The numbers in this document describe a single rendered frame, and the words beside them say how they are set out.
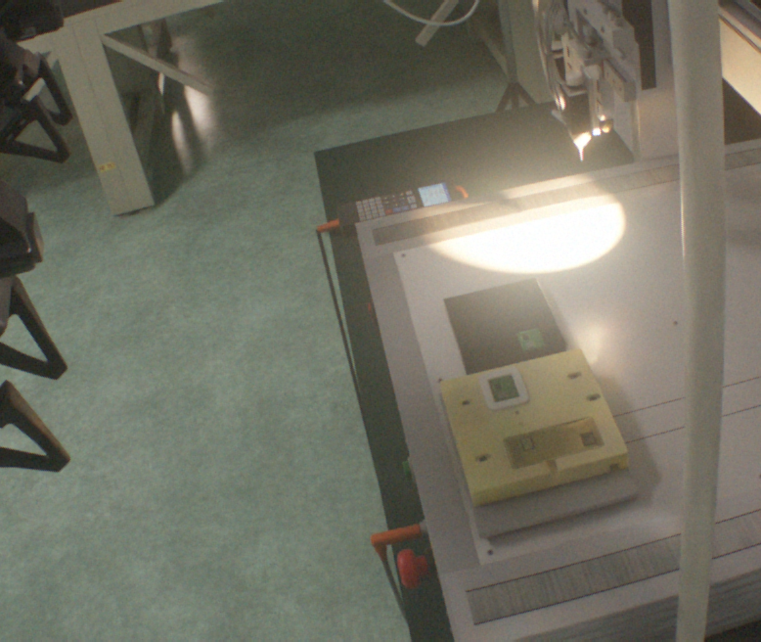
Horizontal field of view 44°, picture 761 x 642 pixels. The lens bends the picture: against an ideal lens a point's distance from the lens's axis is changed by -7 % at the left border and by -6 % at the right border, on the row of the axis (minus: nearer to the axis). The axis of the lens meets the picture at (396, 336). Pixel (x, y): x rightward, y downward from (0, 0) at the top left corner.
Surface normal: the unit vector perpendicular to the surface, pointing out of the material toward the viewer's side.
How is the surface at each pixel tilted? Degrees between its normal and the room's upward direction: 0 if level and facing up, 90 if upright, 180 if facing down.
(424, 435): 0
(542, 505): 0
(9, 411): 108
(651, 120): 90
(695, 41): 90
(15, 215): 60
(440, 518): 0
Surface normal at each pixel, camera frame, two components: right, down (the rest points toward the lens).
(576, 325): -0.17, -0.76
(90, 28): 0.15, 0.61
